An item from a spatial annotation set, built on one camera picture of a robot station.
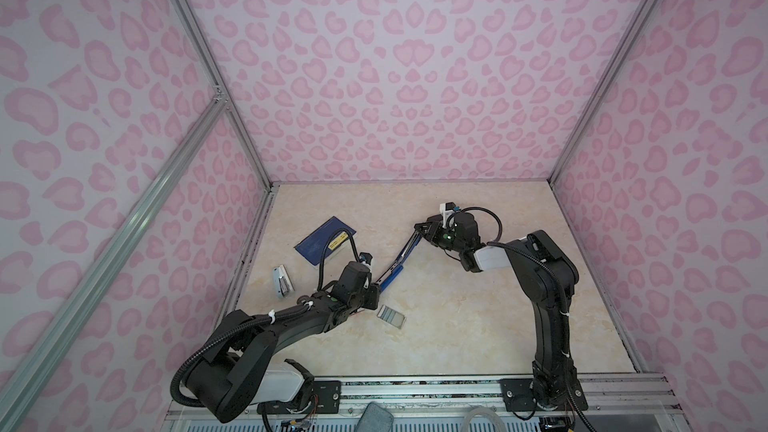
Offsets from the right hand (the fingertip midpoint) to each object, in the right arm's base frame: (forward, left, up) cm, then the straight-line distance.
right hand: (418, 225), depth 97 cm
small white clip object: (-17, +42, -6) cm, 46 cm away
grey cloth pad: (-51, +11, -4) cm, 53 cm away
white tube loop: (-49, -14, -8) cm, 52 cm away
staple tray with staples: (-27, +8, -8) cm, 29 cm away
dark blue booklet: (-4, +36, -8) cm, 37 cm away
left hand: (-19, +12, -4) cm, 23 cm away
